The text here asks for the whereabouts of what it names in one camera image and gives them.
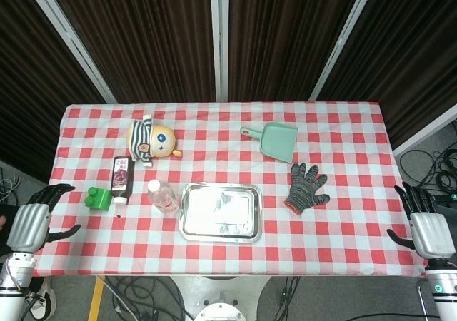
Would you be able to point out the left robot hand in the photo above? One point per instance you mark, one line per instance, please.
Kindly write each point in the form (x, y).
(28, 224)

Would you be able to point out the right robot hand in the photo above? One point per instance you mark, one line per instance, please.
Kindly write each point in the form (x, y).
(428, 232)

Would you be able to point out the clear plastic bottle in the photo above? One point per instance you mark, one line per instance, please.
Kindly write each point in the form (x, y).
(163, 197)

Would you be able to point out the robot base column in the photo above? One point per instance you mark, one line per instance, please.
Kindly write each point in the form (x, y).
(218, 299)

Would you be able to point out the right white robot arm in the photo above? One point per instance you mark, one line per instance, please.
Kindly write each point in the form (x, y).
(441, 289)

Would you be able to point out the metal tray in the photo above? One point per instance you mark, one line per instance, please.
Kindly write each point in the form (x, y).
(220, 213)

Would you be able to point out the green building block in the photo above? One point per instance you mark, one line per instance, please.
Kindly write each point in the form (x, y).
(99, 198)

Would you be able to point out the white sneaker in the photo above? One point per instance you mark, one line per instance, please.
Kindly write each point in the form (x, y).
(42, 301)

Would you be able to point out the yellow floor tape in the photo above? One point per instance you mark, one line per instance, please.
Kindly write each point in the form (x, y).
(95, 297)

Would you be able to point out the dark juice carton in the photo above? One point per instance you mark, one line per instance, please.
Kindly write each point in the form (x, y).
(121, 180)

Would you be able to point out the red white checkered tablecloth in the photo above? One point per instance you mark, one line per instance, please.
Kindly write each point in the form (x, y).
(321, 242)

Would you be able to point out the grey striped work glove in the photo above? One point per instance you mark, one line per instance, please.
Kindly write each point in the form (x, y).
(307, 189)

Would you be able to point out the striped plush toy doll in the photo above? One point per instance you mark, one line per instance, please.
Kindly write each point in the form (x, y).
(151, 141)

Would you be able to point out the mint green dustpan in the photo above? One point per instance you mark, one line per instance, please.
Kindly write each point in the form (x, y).
(276, 141)

